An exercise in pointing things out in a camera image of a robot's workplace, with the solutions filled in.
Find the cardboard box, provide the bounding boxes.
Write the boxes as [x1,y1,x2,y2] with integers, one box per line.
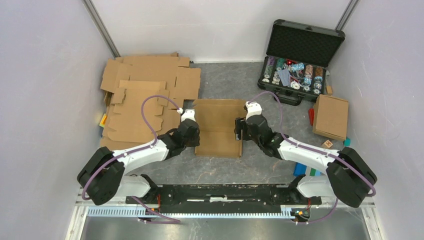
[312,94,349,141]
[193,99,246,159]

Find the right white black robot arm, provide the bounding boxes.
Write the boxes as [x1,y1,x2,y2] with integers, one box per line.
[234,114,378,208]

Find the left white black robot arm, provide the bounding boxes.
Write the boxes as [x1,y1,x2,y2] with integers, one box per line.
[77,118,200,206]

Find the folded cardboard box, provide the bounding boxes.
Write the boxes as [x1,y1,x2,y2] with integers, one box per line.
[312,94,349,141]

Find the red object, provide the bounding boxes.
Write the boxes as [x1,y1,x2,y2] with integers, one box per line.
[308,108,315,126]

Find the blue block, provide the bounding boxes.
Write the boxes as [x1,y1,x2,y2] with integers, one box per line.
[293,163,322,177]

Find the black poker chip case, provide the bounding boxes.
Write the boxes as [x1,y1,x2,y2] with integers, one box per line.
[257,19,346,106]

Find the wooden letter block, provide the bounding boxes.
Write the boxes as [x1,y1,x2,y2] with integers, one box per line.
[321,139,334,149]

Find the stack of flat cardboard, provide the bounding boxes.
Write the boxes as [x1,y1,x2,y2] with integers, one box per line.
[100,52,201,151]

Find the small brown wooden block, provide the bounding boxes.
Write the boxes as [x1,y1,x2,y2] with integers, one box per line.
[326,85,333,96]

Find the orange yellow block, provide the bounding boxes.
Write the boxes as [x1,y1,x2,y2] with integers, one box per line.
[99,113,107,128]

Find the teal cube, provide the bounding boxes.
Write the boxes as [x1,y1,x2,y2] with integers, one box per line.
[343,137,351,147]

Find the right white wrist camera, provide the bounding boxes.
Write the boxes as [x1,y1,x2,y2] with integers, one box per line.
[245,101,263,121]

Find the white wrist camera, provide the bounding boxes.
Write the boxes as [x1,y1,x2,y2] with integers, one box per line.
[245,101,263,121]
[180,109,196,122]

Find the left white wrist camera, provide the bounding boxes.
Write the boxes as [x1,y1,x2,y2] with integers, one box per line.
[180,109,196,122]

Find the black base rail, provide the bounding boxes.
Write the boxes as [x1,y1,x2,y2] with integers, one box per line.
[140,184,322,214]

